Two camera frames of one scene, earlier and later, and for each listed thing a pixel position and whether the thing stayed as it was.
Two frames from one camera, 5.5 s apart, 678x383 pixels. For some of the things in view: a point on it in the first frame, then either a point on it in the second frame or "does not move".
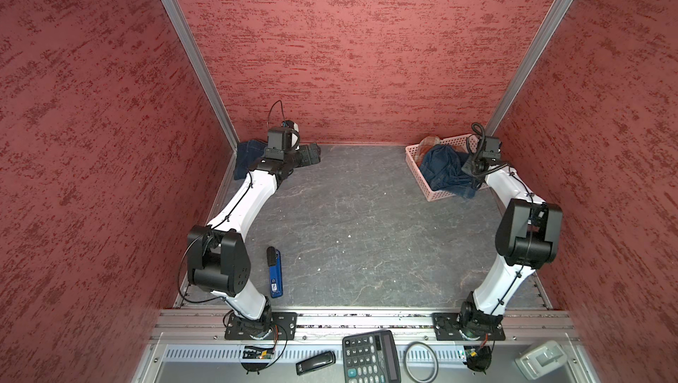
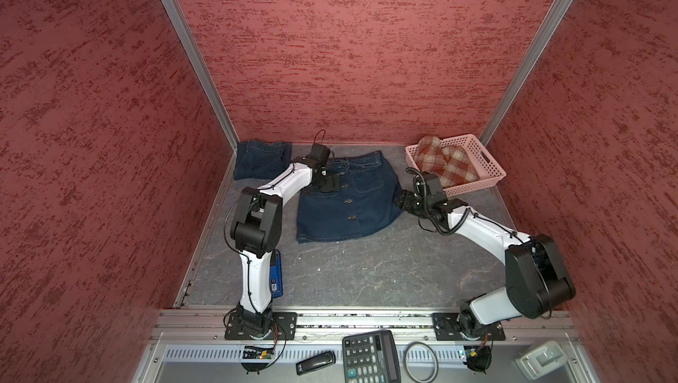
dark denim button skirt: x=248 y=152 does not move
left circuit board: x=252 y=352 does not move
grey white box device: x=540 y=358 does not move
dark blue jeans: x=441 y=166 -> x=365 y=201
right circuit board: x=478 y=358 does not move
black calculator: x=371 y=357 does not move
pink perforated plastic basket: x=437 y=165 does not move
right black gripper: x=467 y=164 -> x=403 y=202
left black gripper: x=305 y=153 -> x=331 y=185
